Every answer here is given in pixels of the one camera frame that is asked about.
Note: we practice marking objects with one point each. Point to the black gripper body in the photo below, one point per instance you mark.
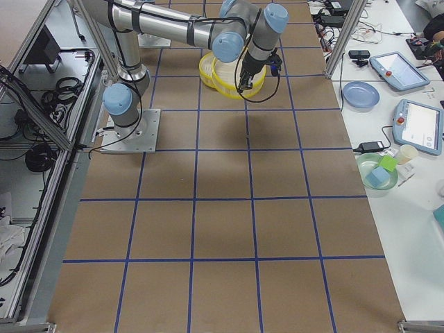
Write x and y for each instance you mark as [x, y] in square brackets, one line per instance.
[250, 65]

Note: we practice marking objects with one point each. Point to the yellow bamboo steamer layer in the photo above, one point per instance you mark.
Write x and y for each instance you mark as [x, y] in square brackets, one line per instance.
[224, 78]
[207, 66]

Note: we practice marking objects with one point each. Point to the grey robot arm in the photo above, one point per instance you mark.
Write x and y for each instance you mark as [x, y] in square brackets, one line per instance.
[242, 30]

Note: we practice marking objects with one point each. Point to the black webcam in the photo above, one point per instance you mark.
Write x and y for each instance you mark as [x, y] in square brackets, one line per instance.
[359, 57]

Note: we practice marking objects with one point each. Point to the blue plate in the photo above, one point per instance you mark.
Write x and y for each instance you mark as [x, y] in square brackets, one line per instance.
[361, 95]

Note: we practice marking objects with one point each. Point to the upper teach pendant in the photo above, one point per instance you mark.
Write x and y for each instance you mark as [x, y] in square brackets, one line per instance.
[398, 72]

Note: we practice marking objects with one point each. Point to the teach pendant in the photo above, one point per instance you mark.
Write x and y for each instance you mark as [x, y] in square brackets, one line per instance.
[419, 125]
[398, 72]

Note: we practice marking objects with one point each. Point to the black power adapter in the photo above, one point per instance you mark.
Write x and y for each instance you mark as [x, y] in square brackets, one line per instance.
[369, 147]

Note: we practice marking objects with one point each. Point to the green bowl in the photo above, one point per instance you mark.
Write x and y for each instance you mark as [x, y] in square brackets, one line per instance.
[366, 163]

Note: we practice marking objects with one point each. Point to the green foam cube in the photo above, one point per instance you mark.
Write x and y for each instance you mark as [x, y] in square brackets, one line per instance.
[388, 163]

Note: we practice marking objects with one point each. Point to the blue foam cube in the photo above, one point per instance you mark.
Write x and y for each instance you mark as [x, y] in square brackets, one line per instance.
[377, 177]

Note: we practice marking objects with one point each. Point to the lower teach pendant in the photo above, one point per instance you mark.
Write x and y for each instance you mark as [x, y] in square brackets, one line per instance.
[419, 125]

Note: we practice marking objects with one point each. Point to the cream paper cup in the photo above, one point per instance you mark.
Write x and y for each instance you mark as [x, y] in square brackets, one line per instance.
[406, 153]

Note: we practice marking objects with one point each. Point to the black monitor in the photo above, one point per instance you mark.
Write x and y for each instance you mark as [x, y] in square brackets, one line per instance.
[45, 51]

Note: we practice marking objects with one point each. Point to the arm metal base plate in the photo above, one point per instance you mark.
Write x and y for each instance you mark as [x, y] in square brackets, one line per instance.
[147, 41]
[135, 139]

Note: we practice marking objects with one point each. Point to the aluminium frame post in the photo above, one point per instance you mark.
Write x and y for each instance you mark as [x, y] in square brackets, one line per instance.
[349, 25]

